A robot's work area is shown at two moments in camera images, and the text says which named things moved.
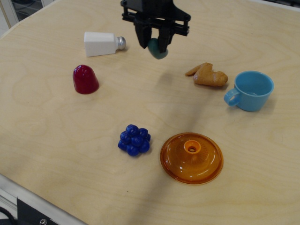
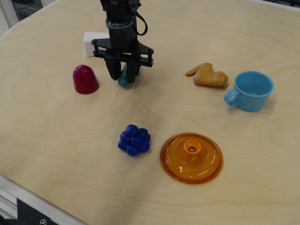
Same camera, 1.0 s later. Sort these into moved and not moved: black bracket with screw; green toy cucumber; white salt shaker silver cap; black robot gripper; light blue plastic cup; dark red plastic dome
Moved: black robot gripper; green toy cucumber
Not moved: dark red plastic dome; white salt shaker silver cap; light blue plastic cup; black bracket with screw
